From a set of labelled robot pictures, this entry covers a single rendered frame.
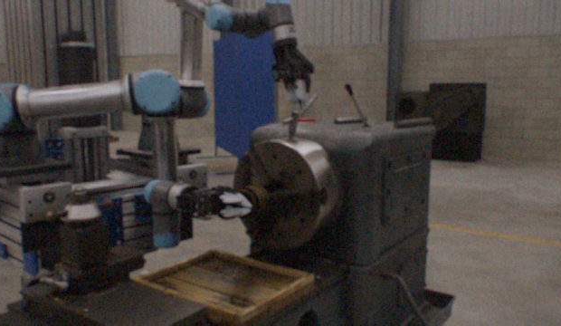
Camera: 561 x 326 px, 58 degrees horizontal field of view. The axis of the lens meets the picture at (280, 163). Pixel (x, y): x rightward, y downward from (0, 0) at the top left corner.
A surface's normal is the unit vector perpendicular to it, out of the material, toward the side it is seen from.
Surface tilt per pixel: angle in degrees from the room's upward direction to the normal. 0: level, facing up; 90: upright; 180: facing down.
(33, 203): 90
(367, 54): 90
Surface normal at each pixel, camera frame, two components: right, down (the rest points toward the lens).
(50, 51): 0.75, 0.10
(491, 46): -0.55, 0.12
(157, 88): 0.30, 0.13
